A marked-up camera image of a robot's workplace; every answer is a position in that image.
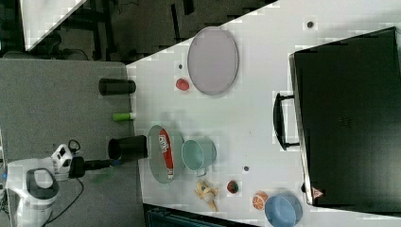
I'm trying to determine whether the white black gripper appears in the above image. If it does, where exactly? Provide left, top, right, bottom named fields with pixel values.
left=51, top=139, right=121, bottom=182

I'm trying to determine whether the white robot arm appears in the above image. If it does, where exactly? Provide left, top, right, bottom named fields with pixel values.
left=5, top=140, right=114, bottom=227

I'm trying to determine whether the black cylinder lower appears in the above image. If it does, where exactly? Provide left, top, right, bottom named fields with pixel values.
left=108, top=135, right=148, bottom=162

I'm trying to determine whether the black cylinder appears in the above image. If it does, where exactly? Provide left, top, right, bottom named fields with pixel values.
left=108, top=135, right=148, bottom=162
left=98, top=79, right=136, bottom=96

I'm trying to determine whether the green marker pen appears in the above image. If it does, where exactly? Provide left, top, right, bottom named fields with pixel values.
left=113, top=113, right=136, bottom=122

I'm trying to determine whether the grey floor mat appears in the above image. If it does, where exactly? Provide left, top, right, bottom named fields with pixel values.
left=0, top=59, right=145, bottom=227

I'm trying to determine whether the black cylinder upper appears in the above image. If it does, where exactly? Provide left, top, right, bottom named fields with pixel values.
left=98, top=79, right=136, bottom=96

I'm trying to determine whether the dark bin under table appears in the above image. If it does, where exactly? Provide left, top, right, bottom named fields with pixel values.
left=143, top=203, right=256, bottom=227

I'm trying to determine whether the teal metal cup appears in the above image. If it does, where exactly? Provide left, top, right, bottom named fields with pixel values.
left=182, top=137, right=217, bottom=177

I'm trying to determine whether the yellow plush toy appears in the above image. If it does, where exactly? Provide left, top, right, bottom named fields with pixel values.
left=194, top=181, right=218, bottom=212

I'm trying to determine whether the round grey plate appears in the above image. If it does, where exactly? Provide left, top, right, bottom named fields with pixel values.
left=187, top=26, right=239, bottom=96

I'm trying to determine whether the orange slice toy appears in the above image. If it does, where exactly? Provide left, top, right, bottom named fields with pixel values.
left=253, top=191, right=268, bottom=210

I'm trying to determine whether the blue bowl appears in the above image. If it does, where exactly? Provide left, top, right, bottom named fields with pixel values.
left=265, top=192, right=303, bottom=227

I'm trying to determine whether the black toaster oven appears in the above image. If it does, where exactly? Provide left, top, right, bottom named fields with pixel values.
left=288, top=26, right=401, bottom=217

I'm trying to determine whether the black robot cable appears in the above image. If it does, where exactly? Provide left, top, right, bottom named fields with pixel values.
left=42, top=178, right=85, bottom=227

